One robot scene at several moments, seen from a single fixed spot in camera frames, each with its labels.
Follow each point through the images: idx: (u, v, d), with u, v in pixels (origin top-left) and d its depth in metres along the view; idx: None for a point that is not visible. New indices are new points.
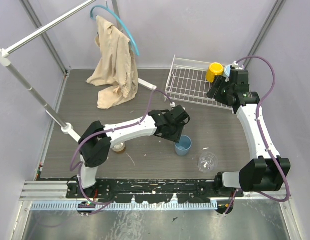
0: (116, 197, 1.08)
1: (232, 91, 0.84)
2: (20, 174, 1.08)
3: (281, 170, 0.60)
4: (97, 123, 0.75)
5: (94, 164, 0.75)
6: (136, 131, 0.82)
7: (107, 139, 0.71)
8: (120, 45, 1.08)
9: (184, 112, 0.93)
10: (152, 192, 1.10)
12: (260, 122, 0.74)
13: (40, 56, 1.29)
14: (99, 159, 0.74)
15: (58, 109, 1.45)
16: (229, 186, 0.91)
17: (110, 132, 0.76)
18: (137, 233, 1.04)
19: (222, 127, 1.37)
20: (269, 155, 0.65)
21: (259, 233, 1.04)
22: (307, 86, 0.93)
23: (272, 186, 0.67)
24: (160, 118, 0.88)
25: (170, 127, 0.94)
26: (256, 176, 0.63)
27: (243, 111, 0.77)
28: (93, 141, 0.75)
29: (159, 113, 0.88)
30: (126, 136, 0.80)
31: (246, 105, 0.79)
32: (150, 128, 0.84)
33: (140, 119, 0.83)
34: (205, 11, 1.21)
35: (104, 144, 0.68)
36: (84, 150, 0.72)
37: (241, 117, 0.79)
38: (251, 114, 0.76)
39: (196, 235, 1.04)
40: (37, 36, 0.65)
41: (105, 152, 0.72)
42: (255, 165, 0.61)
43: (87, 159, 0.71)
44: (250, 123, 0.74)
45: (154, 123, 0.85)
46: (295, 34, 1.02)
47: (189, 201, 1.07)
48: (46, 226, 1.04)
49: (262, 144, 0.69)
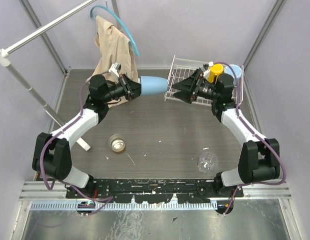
0: (116, 197, 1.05)
1: (216, 100, 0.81)
2: (20, 174, 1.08)
3: (272, 149, 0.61)
4: (43, 133, 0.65)
5: (63, 174, 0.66)
6: (84, 124, 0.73)
7: (63, 140, 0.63)
8: (120, 45, 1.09)
9: (97, 88, 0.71)
10: (152, 192, 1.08)
12: (242, 118, 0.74)
13: (40, 56, 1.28)
14: (67, 166, 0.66)
15: (58, 109, 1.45)
16: (229, 185, 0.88)
17: (61, 135, 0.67)
18: (137, 233, 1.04)
19: (222, 127, 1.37)
20: (258, 138, 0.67)
21: (259, 233, 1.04)
22: (307, 86, 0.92)
23: (272, 172, 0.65)
24: (94, 107, 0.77)
25: (105, 95, 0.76)
26: (251, 161, 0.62)
27: (225, 114, 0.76)
28: (49, 154, 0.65)
29: (91, 103, 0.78)
30: (77, 133, 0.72)
31: (227, 110, 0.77)
32: (93, 115, 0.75)
33: (80, 112, 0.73)
34: (204, 11, 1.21)
35: (63, 146, 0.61)
36: (48, 166, 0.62)
37: (225, 121, 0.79)
38: (232, 114, 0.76)
39: (196, 235, 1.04)
40: (36, 36, 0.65)
41: (68, 154, 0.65)
42: (248, 148, 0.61)
43: (56, 172, 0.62)
44: (234, 121, 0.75)
45: (94, 111, 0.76)
46: (295, 34, 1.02)
47: (189, 201, 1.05)
48: (46, 226, 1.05)
49: (247, 131, 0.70)
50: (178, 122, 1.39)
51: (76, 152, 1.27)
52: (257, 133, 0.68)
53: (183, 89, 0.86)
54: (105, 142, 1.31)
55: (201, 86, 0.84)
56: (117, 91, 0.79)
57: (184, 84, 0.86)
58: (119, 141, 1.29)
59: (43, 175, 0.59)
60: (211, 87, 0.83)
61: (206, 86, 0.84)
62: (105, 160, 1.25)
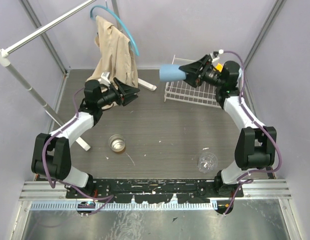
0: (116, 197, 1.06)
1: (221, 87, 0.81)
2: (20, 174, 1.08)
3: (270, 136, 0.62)
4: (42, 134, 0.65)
5: (64, 174, 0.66)
6: (83, 125, 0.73)
7: (62, 139, 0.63)
8: (120, 45, 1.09)
9: (92, 90, 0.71)
10: (152, 192, 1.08)
12: (243, 105, 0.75)
13: (40, 56, 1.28)
14: (67, 165, 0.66)
15: (58, 109, 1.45)
16: (229, 182, 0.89)
17: (60, 134, 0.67)
18: (137, 233, 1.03)
19: (222, 127, 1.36)
20: (257, 126, 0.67)
21: (259, 232, 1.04)
22: (307, 86, 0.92)
23: (267, 158, 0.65)
24: (88, 110, 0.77)
25: (99, 100, 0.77)
26: (248, 147, 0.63)
27: (228, 102, 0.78)
28: (48, 155, 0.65)
29: (84, 107, 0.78)
30: (75, 133, 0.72)
31: (230, 97, 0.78)
32: (89, 117, 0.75)
33: (77, 114, 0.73)
34: (204, 11, 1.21)
35: (63, 144, 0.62)
36: (48, 167, 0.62)
37: (228, 108, 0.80)
38: (235, 101, 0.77)
39: (196, 235, 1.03)
40: (36, 36, 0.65)
41: (68, 153, 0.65)
42: (245, 135, 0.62)
43: (57, 172, 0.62)
44: (235, 108, 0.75)
45: (89, 113, 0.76)
46: (295, 34, 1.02)
47: (189, 201, 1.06)
48: (46, 226, 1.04)
49: (247, 118, 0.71)
50: (178, 122, 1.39)
51: (76, 152, 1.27)
52: (256, 120, 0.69)
53: (190, 72, 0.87)
54: (105, 142, 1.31)
55: (208, 70, 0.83)
56: (110, 96, 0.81)
57: (191, 67, 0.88)
58: (119, 141, 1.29)
59: (47, 174, 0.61)
60: (217, 73, 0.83)
61: (213, 72, 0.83)
62: (105, 161, 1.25)
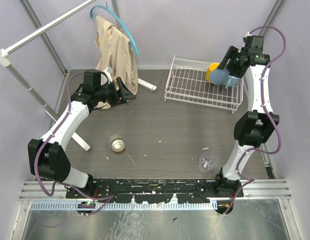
0: (116, 197, 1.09)
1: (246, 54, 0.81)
2: (20, 174, 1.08)
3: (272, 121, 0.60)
4: (32, 140, 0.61)
5: (63, 175, 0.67)
6: (75, 119, 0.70)
7: (55, 146, 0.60)
8: (120, 45, 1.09)
9: (92, 73, 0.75)
10: (152, 192, 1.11)
12: (263, 82, 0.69)
13: (40, 55, 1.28)
14: (64, 166, 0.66)
15: (58, 109, 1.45)
16: (229, 177, 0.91)
17: (52, 138, 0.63)
18: (137, 233, 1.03)
19: (223, 127, 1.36)
20: (264, 110, 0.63)
21: (260, 232, 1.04)
22: (307, 86, 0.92)
23: (260, 138, 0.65)
24: (82, 97, 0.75)
25: (99, 93, 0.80)
26: (247, 126, 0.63)
27: (250, 70, 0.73)
28: (44, 158, 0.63)
29: (78, 93, 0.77)
30: (69, 131, 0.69)
31: (255, 65, 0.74)
32: (82, 109, 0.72)
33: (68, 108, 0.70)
34: (204, 12, 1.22)
35: (56, 152, 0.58)
36: (47, 171, 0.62)
37: (247, 75, 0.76)
38: (257, 74, 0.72)
39: (196, 235, 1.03)
40: (37, 36, 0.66)
41: (64, 155, 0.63)
42: (248, 116, 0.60)
43: (56, 175, 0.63)
44: (253, 80, 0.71)
45: (82, 103, 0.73)
46: (295, 34, 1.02)
47: (190, 201, 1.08)
48: (46, 226, 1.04)
49: (259, 100, 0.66)
50: (178, 122, 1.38)
51: (76, 152, 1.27)
52: (266, 105, 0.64)
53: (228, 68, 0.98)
54: (105, 142, 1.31)
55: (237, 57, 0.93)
56: (107, 92, 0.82)
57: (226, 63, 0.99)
58: (119, 141, 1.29)
59: (38, 181, 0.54)
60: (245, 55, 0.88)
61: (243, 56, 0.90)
62: (105, 161, 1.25)
